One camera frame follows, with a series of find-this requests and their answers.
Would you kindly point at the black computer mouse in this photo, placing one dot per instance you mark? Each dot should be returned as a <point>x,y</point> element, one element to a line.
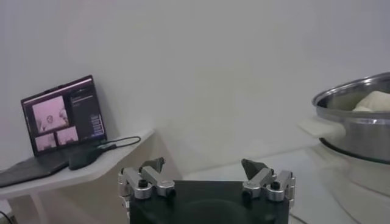
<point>82,158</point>

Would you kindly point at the cream electric cooker base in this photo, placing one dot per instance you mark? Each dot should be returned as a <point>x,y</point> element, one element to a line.
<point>365,176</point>

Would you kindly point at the white steamed baozi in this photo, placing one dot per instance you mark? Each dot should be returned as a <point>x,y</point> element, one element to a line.
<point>376,102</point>

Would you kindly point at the white side table rounded corner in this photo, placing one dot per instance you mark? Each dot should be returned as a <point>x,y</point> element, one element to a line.
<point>100,170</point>

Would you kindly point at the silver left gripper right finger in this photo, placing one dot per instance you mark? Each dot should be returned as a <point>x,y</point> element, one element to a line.
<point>259,179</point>

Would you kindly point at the black laptop with pink windows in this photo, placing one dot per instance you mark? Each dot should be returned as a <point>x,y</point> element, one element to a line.
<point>82,115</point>

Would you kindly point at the stainless steel steamer pot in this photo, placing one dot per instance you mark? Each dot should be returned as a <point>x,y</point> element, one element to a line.
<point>350,137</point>

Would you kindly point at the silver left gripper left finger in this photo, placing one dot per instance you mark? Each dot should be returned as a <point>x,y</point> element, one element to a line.
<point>158,181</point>

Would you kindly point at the small black usb hub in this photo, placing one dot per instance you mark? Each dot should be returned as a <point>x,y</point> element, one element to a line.
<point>106,146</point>

